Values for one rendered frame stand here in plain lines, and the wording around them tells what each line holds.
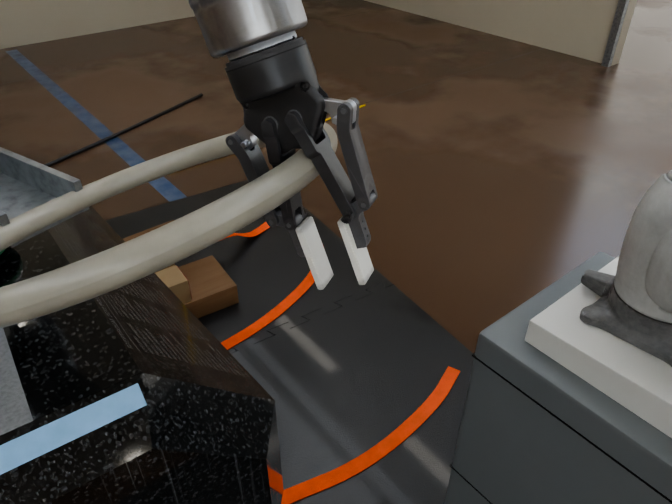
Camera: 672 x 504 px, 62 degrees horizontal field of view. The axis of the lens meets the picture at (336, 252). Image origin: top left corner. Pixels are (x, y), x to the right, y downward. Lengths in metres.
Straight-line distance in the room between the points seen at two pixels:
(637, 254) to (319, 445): 1.17
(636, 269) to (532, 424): 0.32
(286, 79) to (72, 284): 0.23
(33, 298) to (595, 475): 0.86
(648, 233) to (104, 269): 0.73
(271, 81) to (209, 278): 1.83
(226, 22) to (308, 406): 1.54
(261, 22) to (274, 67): 0.04
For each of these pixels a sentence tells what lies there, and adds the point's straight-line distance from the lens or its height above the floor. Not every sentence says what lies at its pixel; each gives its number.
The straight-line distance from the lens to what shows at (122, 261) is 0.44.
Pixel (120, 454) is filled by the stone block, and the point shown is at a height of 0.73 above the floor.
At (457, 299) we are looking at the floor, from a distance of 2.35.
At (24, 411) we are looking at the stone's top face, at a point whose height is 0.80.
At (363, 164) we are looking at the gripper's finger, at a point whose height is 1.26.
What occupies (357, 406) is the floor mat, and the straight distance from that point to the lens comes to 1.90.
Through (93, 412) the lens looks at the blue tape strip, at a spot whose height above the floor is 0.79.
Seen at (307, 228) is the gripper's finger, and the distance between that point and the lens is 0.56.
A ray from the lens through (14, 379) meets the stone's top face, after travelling 1.05.
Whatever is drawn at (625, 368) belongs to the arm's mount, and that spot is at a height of 0.85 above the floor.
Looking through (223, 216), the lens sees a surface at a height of 1.26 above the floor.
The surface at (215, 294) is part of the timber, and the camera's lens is 2.21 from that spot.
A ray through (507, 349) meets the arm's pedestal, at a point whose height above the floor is 0.80.
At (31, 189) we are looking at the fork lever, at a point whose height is 1.06.
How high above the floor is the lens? 1.49
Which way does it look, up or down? 36 degrees down
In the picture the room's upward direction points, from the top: straight up
